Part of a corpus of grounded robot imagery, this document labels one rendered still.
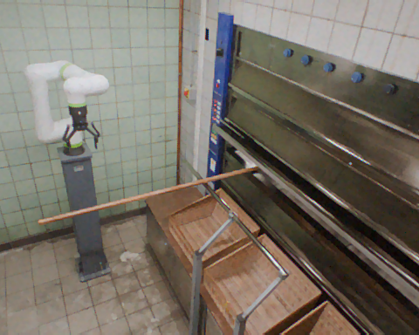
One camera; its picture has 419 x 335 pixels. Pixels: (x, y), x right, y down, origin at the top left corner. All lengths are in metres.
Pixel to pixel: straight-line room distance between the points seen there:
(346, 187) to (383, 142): 0.30
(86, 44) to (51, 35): 0.25
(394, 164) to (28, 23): 2.50
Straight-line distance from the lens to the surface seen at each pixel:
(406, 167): 1.56
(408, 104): 1.54
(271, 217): 2.32
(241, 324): 1.81
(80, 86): 1.88
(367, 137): 1.66
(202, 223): 2.81
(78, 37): 2.95
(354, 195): 1.75
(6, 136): 3.14
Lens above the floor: 2.41
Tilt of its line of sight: 31 degrees down
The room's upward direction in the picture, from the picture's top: 5 degrees clockwise
